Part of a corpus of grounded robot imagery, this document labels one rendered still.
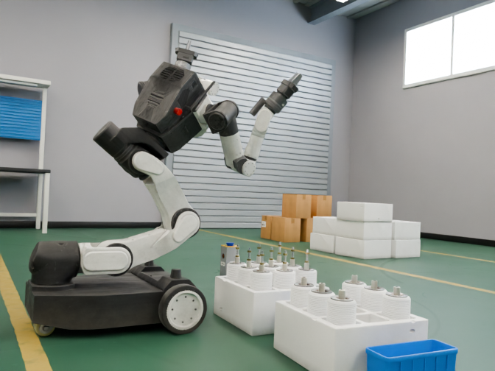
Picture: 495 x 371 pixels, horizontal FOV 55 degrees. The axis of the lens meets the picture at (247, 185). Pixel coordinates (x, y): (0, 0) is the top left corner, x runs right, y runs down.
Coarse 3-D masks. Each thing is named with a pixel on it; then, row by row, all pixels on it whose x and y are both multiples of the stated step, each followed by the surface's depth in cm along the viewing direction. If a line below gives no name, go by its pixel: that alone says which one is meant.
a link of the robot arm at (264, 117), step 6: (258, 114) 223; (264, 114) 223; (270, 114) 223; (258, 120) 223; (264, 120) 223; (258, 126) 224; (264, 126) 224; (252, 132) 227; (258, 132) 225; (264, 132) 225
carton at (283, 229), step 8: (280, 216) 614; (272, 224) 611; (280, 224) 595; (288, 224) 588; (296, 224) 594; (272, 232) 610; (280, 232) 594; (288, 232) 589; (296, 232) 594; (280, 240) 593; (288, 240) 589; (296, 240) 595
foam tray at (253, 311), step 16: (224, 288) 221; (240, 288) 207; (272, 288) 208; (224, 304) 221; (240, 304) 206; (256, 304) 197; (272, 304) 201; (240, 320) 206; (256, 320) 197; (272, 320) 201
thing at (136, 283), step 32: (32, 256) 190; (64, 256) 192; (32, 288) 186; (64, 288) 189; (96, 288) 197; (128, 288) 200; (160, 288) 200; (32, 320) 179; (64, 320) 181; (96, 320) 184; (128, 320) 189; (160, 320) 196
